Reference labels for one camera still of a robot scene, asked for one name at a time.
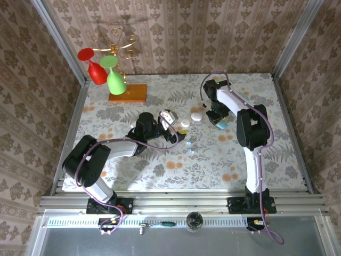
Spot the orange wooden rack base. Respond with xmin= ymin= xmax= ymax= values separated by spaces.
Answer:
xmin=108 ymin=84 xmax=148 ymax=103

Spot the green plastic wine glass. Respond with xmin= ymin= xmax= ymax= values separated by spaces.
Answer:
xmin=99 ymin=55 xmax=127 ymax=95

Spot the red plastic wine glass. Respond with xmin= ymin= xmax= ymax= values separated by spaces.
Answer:
xmin=77 ymin=47 xmax=109 ymax=86

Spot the black power connector block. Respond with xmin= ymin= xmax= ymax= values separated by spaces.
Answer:
xmin=246 ymin=217 xmax=267 ymax=232
xmin=97 ymin=217 xmax=121 ymax=233

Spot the grey metal panel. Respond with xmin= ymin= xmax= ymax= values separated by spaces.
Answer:
xmin=26 ymin=214 xmax=339 ymax=256

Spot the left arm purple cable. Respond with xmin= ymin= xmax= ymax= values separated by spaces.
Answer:
xmin=74 ymin=111 xmax=180 ymax=236

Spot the aluminium table side rail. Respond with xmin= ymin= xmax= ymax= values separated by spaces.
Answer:
xmin=271 ymin=74 xmax=315 ymax=194
xmin=50 ymin=77 xmax=91 ymax=194

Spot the aluminium table long rail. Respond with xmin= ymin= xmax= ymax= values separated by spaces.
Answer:
xmin=37 ymin=189 xmax=330 ymax=215

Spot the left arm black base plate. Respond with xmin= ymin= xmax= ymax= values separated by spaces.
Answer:
xmin=86 ymin=197 xmax=134 ymax=215

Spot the gold wire glass rack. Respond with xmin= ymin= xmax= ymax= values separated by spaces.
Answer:
xmin=91 ymin=26 xmax=140 ymax=94

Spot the black round camera dome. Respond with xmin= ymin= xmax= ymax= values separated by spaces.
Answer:
xmin=185 ymin=211 xmax=204 ymax=232

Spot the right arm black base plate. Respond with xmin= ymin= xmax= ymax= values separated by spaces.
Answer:
xmin=228 ymin=196 xmax=277 ymax=214

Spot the green handled ratchet screwdriver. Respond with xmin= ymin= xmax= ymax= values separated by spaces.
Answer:
xmin=138 ymin=220 xmax=176 ymax=235

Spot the aluminium frame post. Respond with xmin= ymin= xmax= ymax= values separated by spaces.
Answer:
xmin=271 ymin=0 xmax=326 ymax=79
xmin=30 ymin=0 xmax=91 ymax=85

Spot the slotted grey cable duct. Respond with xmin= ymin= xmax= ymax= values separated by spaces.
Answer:
xmin=46 ymin=215 xmax=318 ymax=229

